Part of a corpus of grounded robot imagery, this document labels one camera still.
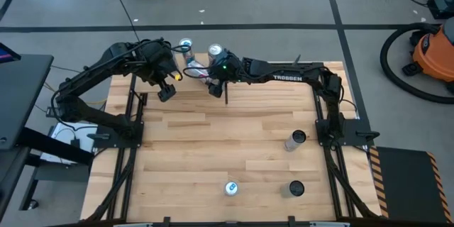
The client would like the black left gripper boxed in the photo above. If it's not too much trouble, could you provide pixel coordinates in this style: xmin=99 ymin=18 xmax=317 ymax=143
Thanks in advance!
xmin=140 ymin=38 xmax=178 ymax=102

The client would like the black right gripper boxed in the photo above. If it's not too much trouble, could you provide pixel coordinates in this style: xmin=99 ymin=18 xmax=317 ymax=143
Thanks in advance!
xmin=208 ymin=53 xmax=245 ymax=99

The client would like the silver Diet Coke can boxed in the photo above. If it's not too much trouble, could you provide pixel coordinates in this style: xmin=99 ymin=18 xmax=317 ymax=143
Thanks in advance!
xmin=207 ymin=43 xmax=225 ymax=65

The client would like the blue silver Red Bull can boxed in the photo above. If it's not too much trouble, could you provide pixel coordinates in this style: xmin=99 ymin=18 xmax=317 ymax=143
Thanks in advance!
xmin=178 ymin=37 xmax=196 ymax=65
xmin=223 ymin=181 xmax=240 ymax=197

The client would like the white paper box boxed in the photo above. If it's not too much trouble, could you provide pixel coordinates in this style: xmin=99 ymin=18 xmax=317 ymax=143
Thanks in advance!
xmin=39 ymin=121 xmax=96 ymax=166

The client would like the white Celsius can yellow band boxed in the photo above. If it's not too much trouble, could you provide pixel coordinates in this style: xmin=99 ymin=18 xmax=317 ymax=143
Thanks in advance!
xmin=280 ymin=179 xmax=306 ymax=199

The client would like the black desk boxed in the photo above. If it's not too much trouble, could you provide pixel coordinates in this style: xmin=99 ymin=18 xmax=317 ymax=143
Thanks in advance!
xmin=0 ymin=53 xmax=96 ymax=221

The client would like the laptop screen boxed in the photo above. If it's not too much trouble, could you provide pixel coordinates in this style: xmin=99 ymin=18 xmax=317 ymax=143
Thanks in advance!
xmin=0 ymin=42 xmax=21 ymax=64

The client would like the orange shop vacuum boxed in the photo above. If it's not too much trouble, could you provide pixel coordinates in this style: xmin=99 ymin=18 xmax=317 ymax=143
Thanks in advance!
xmin=379 ymin=22 xmax=454 ymax=106
xmin=402 ymin=17 xmax=454 ymax=93

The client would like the black hazard striped floor mat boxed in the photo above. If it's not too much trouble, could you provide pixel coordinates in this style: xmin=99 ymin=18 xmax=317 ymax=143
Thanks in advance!
xmin=368 ymin=145 xmax=454 ymax=224

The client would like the black equipment case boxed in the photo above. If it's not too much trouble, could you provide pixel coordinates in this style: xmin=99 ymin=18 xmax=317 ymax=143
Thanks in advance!
xmin=427 ymin=0 xmax=454 ymax=21

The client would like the wooden shelf black metal frame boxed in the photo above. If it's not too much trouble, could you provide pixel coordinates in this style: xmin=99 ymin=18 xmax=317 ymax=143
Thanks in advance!
xmin=133 ymin=52 xmax=230 ymax=106

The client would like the black floor cable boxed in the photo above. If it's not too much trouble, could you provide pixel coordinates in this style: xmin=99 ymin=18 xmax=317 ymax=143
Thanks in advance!
xmin=106 ymin=0 xmax=141 ymax=43

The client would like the black aluminium table frame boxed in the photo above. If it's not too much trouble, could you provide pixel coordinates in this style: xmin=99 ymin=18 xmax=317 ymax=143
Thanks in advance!
xmin=80 ymin=51 xmax=384 ymax=227

